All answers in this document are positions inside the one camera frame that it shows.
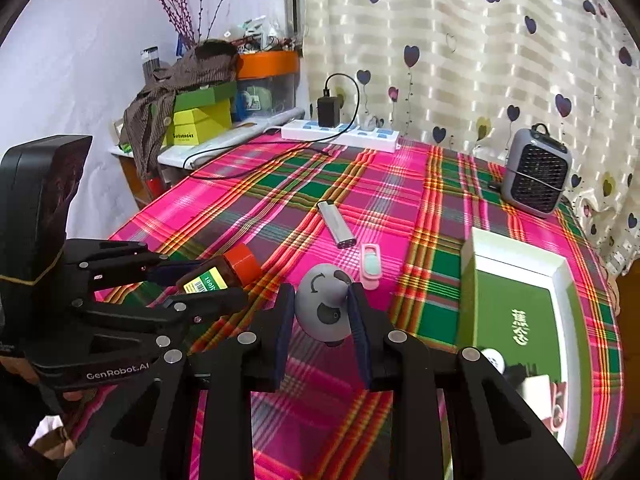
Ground white usb charger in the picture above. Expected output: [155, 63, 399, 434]
[518, 375, 552, 419]

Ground red cap brown bottle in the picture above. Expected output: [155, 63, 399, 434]
[177, 243, 262, 294]

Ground white panda gadget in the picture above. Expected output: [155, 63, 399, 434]
[295, 263, 352, 347]

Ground pink clip gadget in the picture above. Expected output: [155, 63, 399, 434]
[360, 243, 383, 290]

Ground small white round jar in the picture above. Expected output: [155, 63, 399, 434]
[482, 348, 506, 374]

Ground left hand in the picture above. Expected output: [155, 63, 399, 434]
[0, 356, 85, 402]

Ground green cardboard box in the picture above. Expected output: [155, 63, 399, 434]
[457, 228, 593, 464]

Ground yellow box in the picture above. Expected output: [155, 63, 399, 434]
[163, 99, 232, 146]

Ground green box lid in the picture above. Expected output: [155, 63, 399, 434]
[174, 81, 238, 113]

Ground dark glass jar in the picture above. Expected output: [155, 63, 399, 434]
[140, 47, 160, 84]

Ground brown cloth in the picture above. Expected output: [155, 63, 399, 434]
[122, 40, 239, 180]

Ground plaid tablecloth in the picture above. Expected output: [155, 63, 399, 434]
[64, 131, 626, 480]

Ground orange lid storage bin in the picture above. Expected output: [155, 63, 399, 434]
[231, 50, 299, 122]

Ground grey mini heater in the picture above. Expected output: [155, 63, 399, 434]
[501, 122, 573, 218]

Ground black power adapter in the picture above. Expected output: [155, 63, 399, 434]
[317, 96, 340, 128]

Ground pink flower branches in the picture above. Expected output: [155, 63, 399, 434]
[139, 0, 241, 51]

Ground white power strip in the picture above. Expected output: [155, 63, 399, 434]
[280, 119, 399, 153]

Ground heart pattern curtain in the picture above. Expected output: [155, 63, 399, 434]
[303, 0, 639, 275]

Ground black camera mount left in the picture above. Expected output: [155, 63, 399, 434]
[1, 134, 92, 285]

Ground black cable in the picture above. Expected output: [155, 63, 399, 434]
[182, 71, 362, 181]

